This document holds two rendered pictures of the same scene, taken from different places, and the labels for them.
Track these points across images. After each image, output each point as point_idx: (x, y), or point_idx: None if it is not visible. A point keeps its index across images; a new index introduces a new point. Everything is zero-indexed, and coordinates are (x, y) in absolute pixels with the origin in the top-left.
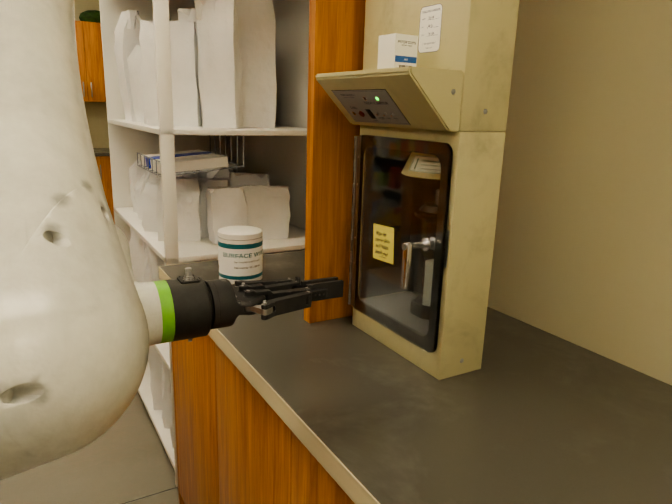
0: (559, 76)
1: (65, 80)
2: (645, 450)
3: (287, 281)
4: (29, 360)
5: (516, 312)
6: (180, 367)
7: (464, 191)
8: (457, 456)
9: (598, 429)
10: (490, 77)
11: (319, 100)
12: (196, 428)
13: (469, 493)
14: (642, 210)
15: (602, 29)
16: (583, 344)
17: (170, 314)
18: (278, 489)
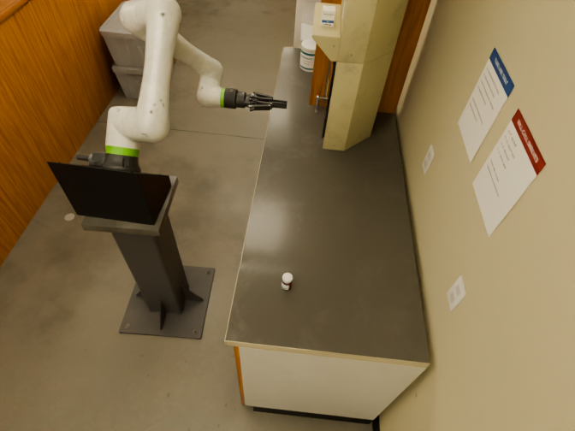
0: (445, 26)
1: (163, 73)
2: (350, 199)
3: (269, 97)
4: (145, 131)
5: (403, 132)
6: None
7: (338, 85)
8: (293, 174)
9: (347, 187)
10: (355, 41)
11: None
12: None
13: (282, 183)
14: (431, 115)
15: (458, 13)
16: (406, 159)
17: (222, 101)
18: None
